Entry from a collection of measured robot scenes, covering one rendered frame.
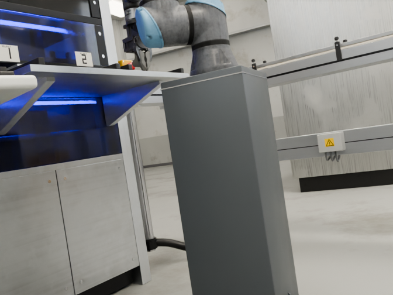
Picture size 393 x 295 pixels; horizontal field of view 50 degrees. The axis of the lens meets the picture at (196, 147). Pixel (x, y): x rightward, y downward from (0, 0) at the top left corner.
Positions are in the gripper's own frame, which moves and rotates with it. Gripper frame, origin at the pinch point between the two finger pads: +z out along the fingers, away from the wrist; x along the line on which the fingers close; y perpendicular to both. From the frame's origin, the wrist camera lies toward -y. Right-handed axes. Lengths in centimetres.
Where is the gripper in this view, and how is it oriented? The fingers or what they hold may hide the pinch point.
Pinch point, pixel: (146, 69)
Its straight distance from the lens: 171.4
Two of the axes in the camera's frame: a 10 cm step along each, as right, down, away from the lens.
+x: -5.9, 1.0, -8.0
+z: 1.5, 9.9, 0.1
